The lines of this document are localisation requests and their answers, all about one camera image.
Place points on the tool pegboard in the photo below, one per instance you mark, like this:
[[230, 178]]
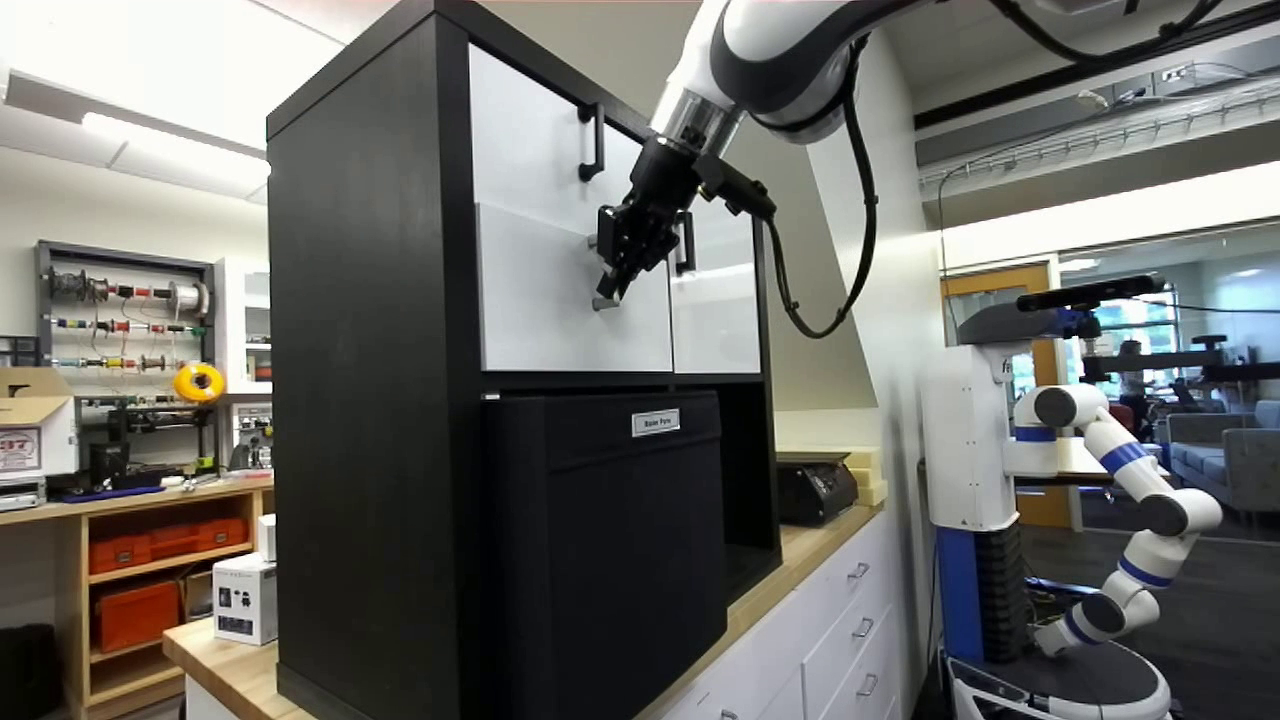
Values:
[[122, 303]]

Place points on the black fabric storage bin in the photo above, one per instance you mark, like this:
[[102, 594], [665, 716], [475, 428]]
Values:
[[602, 560]]

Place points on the large red storage bin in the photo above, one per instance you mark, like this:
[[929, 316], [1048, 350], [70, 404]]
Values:
[[137, 612]]

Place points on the white blue mobile robot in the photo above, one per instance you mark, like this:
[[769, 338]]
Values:
[[980, 533]]

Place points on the black shelf unit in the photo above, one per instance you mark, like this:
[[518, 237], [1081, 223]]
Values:
[[372, 402]]

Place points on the white printed box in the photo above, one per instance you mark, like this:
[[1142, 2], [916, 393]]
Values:
[[247, 598]]

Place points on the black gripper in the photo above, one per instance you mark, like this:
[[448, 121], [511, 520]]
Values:
[[655, 203]]

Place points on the yellow tape roll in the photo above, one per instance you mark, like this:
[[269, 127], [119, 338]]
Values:
[[203, 385]]

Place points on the white box with brown lid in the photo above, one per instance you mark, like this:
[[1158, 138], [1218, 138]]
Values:
[[33, 443]]

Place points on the small red storage bin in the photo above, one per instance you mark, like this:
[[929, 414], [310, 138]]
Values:
[[122, 554], [174, 543], [222, 533]]

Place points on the white bin label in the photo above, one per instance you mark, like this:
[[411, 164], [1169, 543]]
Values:
[[655, 421]]

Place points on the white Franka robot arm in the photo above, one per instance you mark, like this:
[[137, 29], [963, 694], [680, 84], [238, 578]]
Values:
[[785, 46]]

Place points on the white cabinet door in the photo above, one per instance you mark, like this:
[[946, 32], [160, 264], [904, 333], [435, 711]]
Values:
[[720, 304]]

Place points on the white counter cabinet wooden top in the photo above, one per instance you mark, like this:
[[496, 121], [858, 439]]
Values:
[[825, 625]]

